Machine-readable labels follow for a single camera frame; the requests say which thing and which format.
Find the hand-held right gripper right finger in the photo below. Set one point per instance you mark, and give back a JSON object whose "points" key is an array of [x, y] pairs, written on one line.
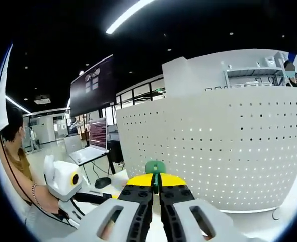
{"points": [[204, 221]]}

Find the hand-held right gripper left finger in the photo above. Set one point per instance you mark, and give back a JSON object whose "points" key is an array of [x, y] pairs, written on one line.
{"points": [[108, 221]]}

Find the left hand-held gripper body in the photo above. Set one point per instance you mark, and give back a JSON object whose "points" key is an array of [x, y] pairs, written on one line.
{"points": [[63, 179]]}

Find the green hook assembly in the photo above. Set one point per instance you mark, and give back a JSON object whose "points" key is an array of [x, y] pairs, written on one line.
{"points": [[154, 167]]}

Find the white perforated mounting plate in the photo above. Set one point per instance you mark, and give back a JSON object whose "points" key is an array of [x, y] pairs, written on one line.
{"points": [[214, 151]]}

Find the black computer mouse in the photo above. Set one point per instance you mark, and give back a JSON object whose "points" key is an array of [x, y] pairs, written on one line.
{"points": [[102, 182]]}

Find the black folding stand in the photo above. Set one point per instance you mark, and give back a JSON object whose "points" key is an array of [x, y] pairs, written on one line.
{"points": [[111, 164]]}

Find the person's own body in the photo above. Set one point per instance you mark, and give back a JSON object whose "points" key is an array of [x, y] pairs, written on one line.
{"points": [[20, 161]]}

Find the silver laptop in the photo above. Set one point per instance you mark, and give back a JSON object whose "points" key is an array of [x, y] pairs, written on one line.
{"points": [[98, 133]]}

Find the ceiling air vent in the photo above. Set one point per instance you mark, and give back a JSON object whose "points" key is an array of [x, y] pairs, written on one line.
{"points": [[41, 100]]}

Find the grey storage shelf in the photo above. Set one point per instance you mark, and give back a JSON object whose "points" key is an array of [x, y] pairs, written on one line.
{"points": [[251, 73]]}

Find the long ceiling light strip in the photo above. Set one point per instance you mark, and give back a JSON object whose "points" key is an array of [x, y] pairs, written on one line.
{"points": [[128, 16]]}

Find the large dark wall screen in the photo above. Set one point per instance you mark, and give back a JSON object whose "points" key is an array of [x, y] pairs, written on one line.
{"points": [[95, 85]]}

